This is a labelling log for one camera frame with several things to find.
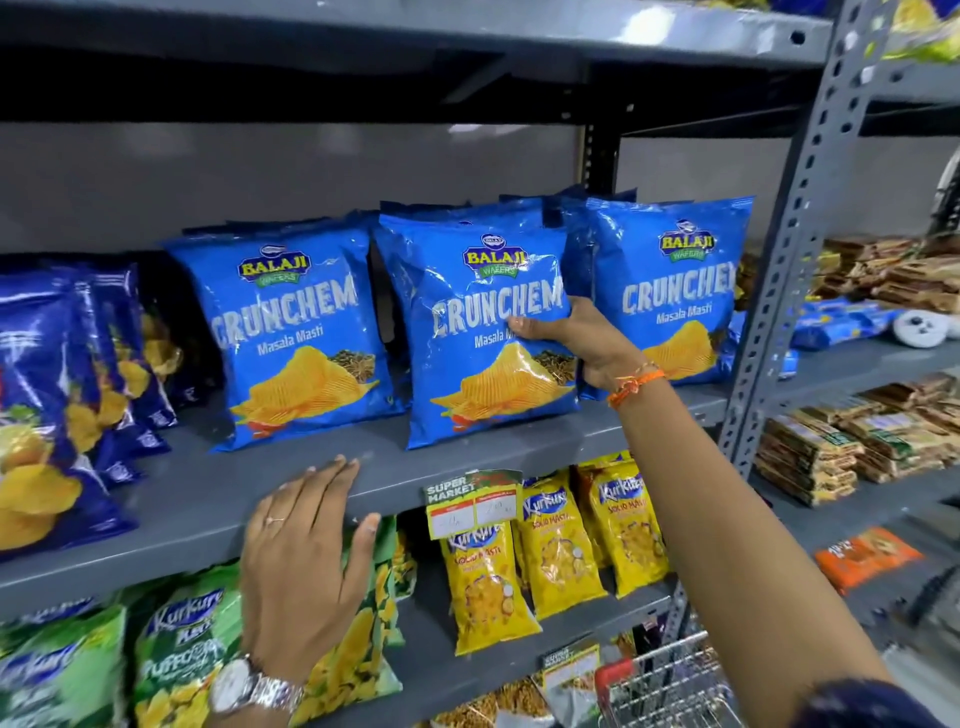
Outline stack of dark brown packets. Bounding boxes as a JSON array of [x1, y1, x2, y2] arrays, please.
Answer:
[[806, 231, 960, 315]]

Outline metal shopping cart red handle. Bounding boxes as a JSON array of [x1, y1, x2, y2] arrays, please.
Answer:
[[596, 632, 744, 728]]

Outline yellow green packets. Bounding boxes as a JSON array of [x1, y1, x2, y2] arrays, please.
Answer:
[[862, 0, 960, 64]]

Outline person's right forearm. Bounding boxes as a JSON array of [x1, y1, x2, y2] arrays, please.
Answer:
[[609, 372, 897, 710]]

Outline orange snack packet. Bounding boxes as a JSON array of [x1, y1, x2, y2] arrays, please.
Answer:
[[814, 526, 925, 596]]

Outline stack of brown green packets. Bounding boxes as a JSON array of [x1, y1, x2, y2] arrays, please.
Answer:
[[753, 372, 960, 508]]

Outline dark blue patterned sleeve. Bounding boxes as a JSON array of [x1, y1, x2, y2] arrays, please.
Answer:
[[786, 678, 955, 728]]

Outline person's left hand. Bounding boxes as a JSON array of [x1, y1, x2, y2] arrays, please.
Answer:
[[240, 455, 382, 689]]

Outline person's left forearm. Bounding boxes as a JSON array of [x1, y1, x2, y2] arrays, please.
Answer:
[[213, 708, 297, 728]]

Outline row of dark blue chip packets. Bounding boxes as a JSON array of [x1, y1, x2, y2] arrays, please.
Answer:
[[0, 253, 185, 562]]

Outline blue biscuit packets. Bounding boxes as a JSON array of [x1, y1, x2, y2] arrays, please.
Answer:
[[789, 298, 905, 352]]

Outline person's right hand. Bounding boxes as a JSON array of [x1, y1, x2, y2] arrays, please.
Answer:
[[507, 294, 666, 396]]

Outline rows of light blue chip packets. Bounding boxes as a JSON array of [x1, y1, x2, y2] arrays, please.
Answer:
[[161, 185, 796, 456]]

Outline orange thread bracelet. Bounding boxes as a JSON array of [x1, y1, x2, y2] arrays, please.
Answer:
[[606, 363, 669, 411]]

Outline silver wristwatch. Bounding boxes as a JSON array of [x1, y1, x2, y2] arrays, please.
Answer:
[[206, 654, 307, 718]]

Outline clear fried noodle snack packet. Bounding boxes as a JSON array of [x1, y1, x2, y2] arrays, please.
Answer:
[[431, 677, 560, 728]]

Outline green puffed snack packet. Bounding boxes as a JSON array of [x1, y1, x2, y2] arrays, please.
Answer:
[[0, 598, 130, 728], [132, 564, 250, 728]]

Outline grey metal shelf rack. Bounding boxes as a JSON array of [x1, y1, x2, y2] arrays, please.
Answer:
[[0, 0, 905, 728], [738, 45, 960, 609]]

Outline green yellow chip packet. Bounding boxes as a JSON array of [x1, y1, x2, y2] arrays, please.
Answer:
[[288, 516, 420, 728]]

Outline white round device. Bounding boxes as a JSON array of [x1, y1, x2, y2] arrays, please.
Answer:
[[891, 308, 952, 349]]

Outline light blue crisp bag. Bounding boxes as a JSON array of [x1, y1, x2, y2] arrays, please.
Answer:
[[372, 212, 582, 452]]

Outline yellow snack packet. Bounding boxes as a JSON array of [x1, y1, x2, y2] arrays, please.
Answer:
[[576, 452, 671, 600], [439, 521, 543, 657], [519, 474, 610, 622]]

